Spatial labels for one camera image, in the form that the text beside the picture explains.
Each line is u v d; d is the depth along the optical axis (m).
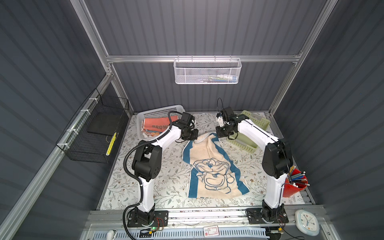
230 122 0.69
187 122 0.77
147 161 0.52
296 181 0.73
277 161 0.52
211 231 0.70
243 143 0.94
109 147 0.69
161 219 0.72
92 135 0.73
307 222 0.70
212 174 0.85
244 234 0.77
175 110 1.14
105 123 0.76
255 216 0.74
